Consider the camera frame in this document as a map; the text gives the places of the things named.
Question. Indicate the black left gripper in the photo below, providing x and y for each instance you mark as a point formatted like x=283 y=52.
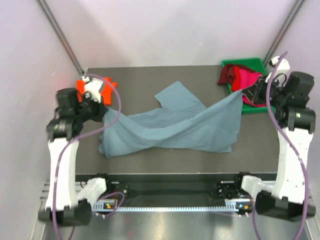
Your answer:
x=101 y=110

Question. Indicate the grey slotted cable duct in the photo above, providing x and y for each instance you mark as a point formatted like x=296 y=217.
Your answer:
x=227 y=205

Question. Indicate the orange folded t shirt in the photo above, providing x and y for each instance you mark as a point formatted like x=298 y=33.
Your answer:
x=106 y=92

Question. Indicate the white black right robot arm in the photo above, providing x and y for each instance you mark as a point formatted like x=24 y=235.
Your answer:
x=297 y=123

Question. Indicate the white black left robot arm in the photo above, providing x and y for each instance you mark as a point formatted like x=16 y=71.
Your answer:
x=63 y=203

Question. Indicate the dark red t shirt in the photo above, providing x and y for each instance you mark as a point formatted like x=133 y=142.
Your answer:
x=227 y=73

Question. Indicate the pink t shirt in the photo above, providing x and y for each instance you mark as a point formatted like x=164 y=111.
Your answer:
x=248 y=79

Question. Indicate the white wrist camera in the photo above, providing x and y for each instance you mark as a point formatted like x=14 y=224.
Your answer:
x=282 y=68
x=93 y=88

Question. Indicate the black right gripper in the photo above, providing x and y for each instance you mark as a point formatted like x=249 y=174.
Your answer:
x=253 y=92

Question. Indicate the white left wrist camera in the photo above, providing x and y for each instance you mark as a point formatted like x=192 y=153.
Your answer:
x=93 y=88

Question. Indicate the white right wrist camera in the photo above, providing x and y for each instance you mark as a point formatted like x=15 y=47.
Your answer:
x=282 y=68

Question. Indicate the green plastic bin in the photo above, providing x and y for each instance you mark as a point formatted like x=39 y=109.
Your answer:
x=255 y=64

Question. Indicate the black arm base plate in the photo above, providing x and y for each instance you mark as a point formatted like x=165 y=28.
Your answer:
x=221 y=184

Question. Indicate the blue grey t shirt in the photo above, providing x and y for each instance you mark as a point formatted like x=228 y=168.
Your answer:
x=181 y=122

